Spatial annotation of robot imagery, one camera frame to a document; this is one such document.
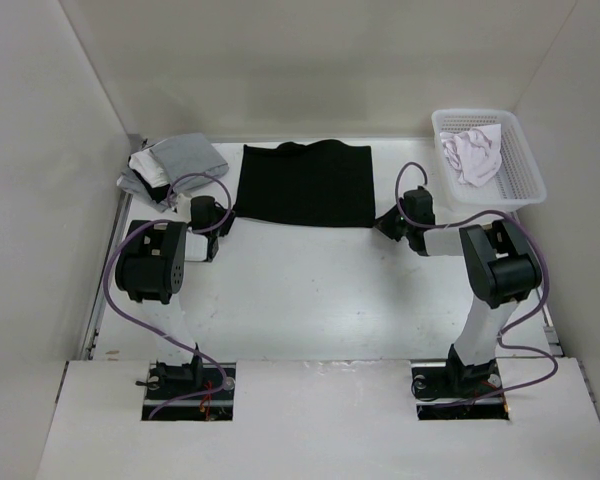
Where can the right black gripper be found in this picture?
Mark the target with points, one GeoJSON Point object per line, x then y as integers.
{"type": "Point", "coordinates": [385, 223]}

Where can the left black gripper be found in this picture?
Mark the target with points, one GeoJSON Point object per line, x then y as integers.
{"type": "Point", "coordinates": [227, 225]}

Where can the black tank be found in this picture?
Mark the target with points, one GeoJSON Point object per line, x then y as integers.
{"type": "Point", "coordinates": [158, 194]}
{"type": "Point", "coordinates": [323, 184]}

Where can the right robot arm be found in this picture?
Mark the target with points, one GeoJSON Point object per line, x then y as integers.
{"type": "Point", "coordinates": [502, 270]}

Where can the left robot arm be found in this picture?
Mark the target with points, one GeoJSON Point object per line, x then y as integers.
{"type": "Point", "coordinates": [149, 267]}

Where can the folded black tank top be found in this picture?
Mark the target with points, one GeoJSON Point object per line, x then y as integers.
{"type": "Point", "coordinates": [158, 194]}

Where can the folded white tank top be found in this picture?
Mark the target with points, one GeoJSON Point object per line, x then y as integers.
{"type": "Point", "coordinates": [149, 169]}

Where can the white tank top in basket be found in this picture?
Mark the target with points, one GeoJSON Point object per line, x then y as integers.
{"type": "Point", "coordinates": [475, 154]}

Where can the bottom grey folded tank top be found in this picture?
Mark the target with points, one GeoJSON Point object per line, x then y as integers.
{"type": "Point", "coordinates": [131, 183]}

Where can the white plastic basket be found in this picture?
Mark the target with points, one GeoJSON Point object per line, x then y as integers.
{"type": "Point", "coordinates": [518, 182]}

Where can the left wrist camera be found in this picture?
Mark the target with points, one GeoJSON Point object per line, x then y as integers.
{"type": "Point", "coordinates": [181, 204]}

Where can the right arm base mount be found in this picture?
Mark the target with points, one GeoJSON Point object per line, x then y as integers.
{"type": "Point", "coordinates": [438, 399]}

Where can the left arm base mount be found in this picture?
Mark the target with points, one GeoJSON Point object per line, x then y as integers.
{"type": "Point", "coordinates": [193, 392]}

